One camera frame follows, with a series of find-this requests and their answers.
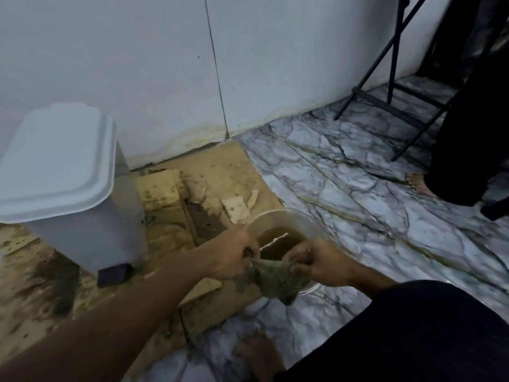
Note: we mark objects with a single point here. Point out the stained brown cardboard sheet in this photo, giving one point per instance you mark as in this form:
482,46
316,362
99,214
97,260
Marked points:
206,175

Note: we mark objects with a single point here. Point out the person's right hand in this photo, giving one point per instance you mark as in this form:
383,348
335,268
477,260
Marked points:
324,264

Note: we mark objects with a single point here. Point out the person's right thumb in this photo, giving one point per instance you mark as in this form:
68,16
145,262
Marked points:
299,252

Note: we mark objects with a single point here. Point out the grey-green cleaning cloth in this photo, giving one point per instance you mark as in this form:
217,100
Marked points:
274,280

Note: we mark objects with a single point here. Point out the grey pedal bin, white lid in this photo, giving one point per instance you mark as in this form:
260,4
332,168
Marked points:
67,175

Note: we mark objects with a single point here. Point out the person's left fingers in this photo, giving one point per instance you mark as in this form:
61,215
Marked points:
249,256

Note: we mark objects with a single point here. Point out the torn cardboard piece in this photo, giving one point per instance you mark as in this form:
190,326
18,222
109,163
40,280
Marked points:
236,210

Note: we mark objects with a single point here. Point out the person's right forearm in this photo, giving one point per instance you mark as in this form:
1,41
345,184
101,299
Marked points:
372,279

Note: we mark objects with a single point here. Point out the clear plastic bowl, dirty water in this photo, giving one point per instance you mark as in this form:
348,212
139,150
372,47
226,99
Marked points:
296,226

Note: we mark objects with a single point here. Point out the person's dark trouser leg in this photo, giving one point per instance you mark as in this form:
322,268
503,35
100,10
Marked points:
417,338

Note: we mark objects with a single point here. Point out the person's left forearm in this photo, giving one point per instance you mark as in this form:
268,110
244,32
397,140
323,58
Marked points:
119,318

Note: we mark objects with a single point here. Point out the black metal folding stand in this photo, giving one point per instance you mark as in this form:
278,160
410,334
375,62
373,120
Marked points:
393,55

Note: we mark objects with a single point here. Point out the person's left hand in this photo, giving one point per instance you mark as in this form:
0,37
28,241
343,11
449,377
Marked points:
230,252

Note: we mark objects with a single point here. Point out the person's bare foot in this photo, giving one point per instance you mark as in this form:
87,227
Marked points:
260,356

